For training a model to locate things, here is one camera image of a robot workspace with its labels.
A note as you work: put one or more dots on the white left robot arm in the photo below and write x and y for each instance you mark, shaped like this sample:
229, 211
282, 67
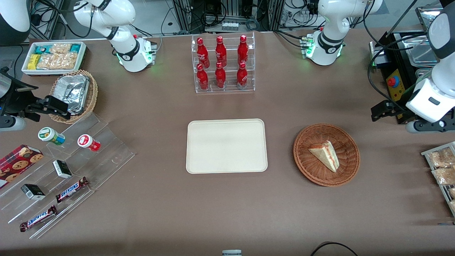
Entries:
330, 21

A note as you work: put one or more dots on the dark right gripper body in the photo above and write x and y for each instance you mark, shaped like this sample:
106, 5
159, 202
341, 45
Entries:
17, 100

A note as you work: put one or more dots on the stacked aluminium foil trays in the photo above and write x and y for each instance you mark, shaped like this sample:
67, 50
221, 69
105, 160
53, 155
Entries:
73, 90

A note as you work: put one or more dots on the grey box with green light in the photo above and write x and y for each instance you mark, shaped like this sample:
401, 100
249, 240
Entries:
377, 53

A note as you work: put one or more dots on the clear acrylic bottle rack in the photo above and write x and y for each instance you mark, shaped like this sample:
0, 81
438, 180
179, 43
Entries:
229, 89

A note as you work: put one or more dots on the green lidded snack cup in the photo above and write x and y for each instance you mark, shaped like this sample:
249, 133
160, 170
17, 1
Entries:
48, 134

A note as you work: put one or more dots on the cream rectangular serving tray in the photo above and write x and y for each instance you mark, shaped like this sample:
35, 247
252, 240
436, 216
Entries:
213, 153

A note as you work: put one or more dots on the round brown wicker basket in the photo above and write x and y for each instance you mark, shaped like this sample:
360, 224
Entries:
312, 170

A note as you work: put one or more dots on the white plastic snack bin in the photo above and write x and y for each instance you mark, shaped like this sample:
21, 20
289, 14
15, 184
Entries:
82, 57

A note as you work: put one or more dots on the teal snack packet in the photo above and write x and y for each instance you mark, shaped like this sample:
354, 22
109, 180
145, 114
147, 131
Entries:
42, 49

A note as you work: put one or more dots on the Snickers chocolate bar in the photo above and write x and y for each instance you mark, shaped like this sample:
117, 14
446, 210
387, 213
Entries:
71, 190
37, 218

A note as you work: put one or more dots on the red soda bottle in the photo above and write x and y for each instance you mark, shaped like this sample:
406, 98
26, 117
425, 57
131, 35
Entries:
220, 51
242, 76
202, 53
242, 49
220, 76
202, 78

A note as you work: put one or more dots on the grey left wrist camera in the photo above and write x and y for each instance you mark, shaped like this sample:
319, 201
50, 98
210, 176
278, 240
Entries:
426, 126

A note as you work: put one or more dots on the yellow snack packet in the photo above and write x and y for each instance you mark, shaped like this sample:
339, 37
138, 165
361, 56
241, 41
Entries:
34, 61

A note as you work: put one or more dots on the small black carton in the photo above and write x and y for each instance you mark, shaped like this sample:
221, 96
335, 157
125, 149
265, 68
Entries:
62, 169
32, 192

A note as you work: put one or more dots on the oval light wicker basket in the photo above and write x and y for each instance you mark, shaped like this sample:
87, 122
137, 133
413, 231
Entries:
93, 96

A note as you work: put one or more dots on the clear bag of brown snacks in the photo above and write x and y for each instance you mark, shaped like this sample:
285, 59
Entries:
444, 176
440, 158

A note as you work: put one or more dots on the small grey striped object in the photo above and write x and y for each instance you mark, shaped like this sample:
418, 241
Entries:
231, 253

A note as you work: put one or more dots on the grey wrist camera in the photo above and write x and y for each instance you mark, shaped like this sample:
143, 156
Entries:
426, 126
10, 123

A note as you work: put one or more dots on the red chocolate chip cookie box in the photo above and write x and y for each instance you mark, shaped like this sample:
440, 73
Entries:
16, 163

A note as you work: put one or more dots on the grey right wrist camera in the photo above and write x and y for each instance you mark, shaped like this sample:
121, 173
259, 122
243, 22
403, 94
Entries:
10, 123

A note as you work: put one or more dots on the red lidded snack cup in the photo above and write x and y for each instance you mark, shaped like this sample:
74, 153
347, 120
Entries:
85, 141

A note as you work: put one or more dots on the steel food pan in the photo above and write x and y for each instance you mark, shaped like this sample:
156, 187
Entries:
423, 73
419, 53

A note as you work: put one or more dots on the triangular sandwich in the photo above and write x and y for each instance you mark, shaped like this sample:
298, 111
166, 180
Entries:
325, 154

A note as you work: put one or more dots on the clear acrylic stepped display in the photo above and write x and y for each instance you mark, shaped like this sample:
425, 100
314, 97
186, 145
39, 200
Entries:
106, 153

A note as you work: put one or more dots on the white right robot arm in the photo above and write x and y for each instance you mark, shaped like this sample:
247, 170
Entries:
121, 14

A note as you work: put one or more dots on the white power strip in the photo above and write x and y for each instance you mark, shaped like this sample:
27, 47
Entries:
230, 26

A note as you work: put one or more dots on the clear bag of puffed snacks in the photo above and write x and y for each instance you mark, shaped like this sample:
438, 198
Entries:
57, 61

